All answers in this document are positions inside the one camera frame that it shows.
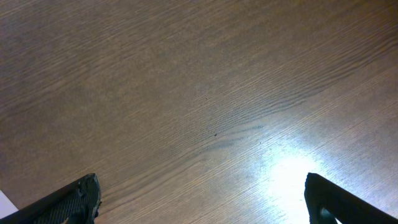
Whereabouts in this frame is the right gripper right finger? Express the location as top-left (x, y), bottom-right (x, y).
top-left (304, 172), bottom-right (397, 224)

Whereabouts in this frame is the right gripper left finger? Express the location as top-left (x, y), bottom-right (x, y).
top-left (1, 173), bottom-right (101, 224)

